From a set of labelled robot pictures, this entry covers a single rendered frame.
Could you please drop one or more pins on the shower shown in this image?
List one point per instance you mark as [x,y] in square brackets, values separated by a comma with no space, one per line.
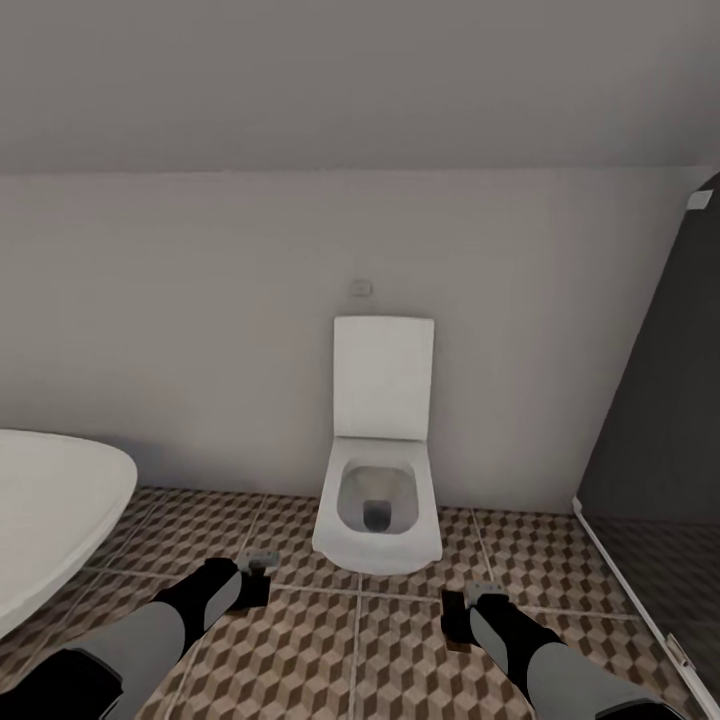
[691,678]

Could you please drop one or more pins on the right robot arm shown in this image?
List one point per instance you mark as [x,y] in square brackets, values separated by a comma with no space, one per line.
[560,683]

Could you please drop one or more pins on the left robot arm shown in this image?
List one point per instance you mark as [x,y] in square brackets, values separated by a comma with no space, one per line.
[111,674]

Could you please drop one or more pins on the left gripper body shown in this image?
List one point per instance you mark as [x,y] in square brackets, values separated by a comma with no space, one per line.
[255,593]

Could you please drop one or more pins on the toilet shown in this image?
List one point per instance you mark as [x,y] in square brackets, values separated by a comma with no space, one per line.
[377,512]

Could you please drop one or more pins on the mousetrap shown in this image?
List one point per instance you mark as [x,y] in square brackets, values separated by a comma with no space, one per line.
[455,600]
[255,572]

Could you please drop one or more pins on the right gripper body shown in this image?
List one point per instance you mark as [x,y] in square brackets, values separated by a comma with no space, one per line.
[459,626]

